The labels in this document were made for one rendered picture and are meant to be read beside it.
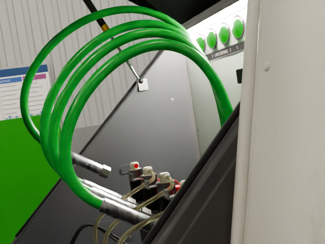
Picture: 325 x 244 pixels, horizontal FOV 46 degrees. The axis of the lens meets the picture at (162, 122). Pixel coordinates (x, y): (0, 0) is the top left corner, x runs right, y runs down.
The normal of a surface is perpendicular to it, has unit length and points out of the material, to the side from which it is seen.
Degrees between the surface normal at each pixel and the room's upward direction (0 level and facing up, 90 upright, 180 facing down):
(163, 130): 90
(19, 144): 90
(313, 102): 76
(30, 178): 90
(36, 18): 90
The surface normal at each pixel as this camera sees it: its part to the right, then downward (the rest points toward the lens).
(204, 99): -0.93, 0.16
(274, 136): -0.94, -0.08
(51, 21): 0.22, 0.02
